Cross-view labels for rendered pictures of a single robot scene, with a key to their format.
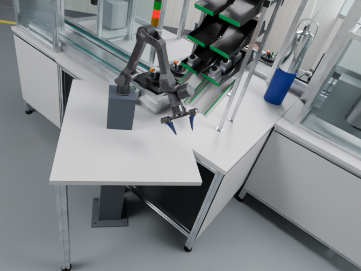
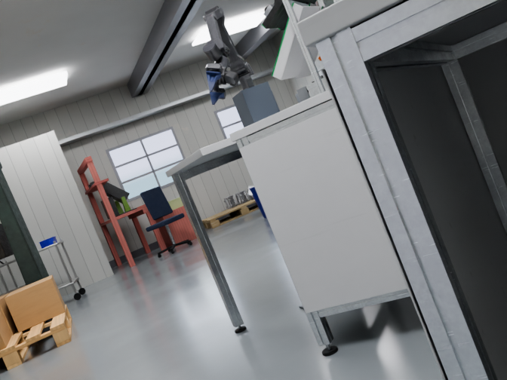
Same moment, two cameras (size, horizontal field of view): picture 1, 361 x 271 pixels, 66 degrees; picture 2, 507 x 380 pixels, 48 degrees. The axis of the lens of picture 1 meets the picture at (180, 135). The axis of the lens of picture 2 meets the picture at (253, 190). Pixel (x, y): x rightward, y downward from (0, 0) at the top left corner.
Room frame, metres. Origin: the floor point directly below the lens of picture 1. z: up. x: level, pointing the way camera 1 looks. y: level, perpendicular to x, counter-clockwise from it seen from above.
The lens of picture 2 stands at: (1.12, -2.28, 0.72)
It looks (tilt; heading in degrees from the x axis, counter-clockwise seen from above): 2 degrees down; 90
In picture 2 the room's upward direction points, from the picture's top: 22 degrees counter-clockwise
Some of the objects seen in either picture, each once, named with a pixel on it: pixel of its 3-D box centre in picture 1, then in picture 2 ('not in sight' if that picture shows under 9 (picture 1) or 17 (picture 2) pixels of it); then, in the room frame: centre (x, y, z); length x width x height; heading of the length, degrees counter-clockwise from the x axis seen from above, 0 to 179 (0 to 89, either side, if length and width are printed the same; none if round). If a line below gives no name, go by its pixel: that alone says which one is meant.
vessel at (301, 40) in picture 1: (298, 45); not in sight; (2.12, -0.65, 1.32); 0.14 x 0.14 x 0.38
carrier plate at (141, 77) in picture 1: (156, 81); not in sight; (1.69, 0.25, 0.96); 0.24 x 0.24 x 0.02; 62
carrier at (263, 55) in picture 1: (269, 55); not in sight; (2.74, -0.62, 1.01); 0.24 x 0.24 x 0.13; 62
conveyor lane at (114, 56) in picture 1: (127, 69); not in sight; (1.85, 0.51, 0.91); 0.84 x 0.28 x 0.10; 62
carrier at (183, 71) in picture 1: (180, 66); not in sight; (1.92, 0.13, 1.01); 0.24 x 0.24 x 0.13; 62
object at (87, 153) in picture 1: (127, 125); (270, 130); (1.29, 0.32, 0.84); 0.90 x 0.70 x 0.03; 20
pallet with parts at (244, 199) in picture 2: not in sight; (235, 205); (0.71, 7.93, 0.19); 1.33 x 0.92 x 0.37; 20
